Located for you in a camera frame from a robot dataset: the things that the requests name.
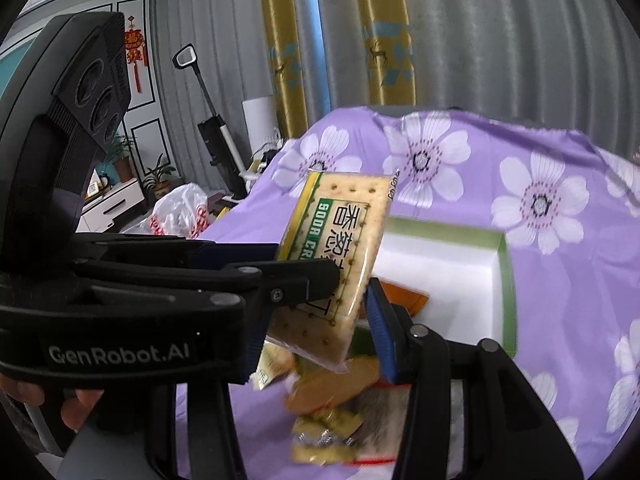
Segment yellow green snack packet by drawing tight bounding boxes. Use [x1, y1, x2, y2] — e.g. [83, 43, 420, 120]
[250, 340, 297, 392]

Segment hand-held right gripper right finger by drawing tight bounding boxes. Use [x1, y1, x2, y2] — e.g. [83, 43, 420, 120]
[365, 280, 586, 480]

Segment white cylinder appliance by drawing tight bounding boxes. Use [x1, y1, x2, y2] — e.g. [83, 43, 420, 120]
[242, 95, 279, 161]

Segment grey curtain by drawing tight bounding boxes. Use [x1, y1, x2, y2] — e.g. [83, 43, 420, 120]
[150, 0, 640, 198]

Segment white low cabinet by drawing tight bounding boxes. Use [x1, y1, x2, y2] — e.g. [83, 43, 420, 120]
[80, 177, 152, 234]

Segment green cardboard box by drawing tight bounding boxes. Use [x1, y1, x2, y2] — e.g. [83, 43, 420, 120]
[370, 217, 518, 357]

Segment person's left hand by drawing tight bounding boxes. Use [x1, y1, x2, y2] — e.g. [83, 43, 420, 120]
[0, 377, 104, 431]

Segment cracker packet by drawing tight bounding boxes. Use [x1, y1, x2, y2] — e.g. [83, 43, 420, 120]
[265, 169, 397, 374]

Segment upright vacuum cleaner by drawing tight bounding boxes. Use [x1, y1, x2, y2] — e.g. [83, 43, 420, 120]
[172, 45, 249, 199]

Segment tan orange snack packet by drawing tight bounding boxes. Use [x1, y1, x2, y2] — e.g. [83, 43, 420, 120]
[284, 355, 382, 413]

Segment yellow patterned curtain panel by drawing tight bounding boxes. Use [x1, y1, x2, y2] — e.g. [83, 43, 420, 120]
[350, 0, 417, 109]
[257, 0, 322, 139]

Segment red-edged clear snack packet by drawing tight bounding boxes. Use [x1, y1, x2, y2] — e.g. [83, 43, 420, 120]
[347, 380, 416, 467]

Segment gold wrapped candies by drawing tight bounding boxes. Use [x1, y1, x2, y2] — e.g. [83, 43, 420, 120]
[291, 406, 366, 462]

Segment potted plant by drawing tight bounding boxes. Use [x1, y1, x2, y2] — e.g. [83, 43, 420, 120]
[141, 152, 177, 199]
[106, 135, 137, 184]

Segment purple floral blanket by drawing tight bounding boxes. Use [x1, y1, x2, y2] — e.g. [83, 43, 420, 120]
[172, 105, 640, 480]

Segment red hanging knot ornament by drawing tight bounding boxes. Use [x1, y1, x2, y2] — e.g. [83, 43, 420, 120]
[123, 16, 150, 94]

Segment white plastic bag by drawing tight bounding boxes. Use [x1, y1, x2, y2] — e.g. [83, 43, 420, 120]
[149, 183, 209, 239]

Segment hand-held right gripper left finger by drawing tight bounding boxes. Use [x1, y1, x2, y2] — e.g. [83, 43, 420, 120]
[145, 305, 273, 480]

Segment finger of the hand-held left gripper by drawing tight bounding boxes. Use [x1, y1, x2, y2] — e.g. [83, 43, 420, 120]
[75, 261, 341, 311]
[75, 234, 279, 268]

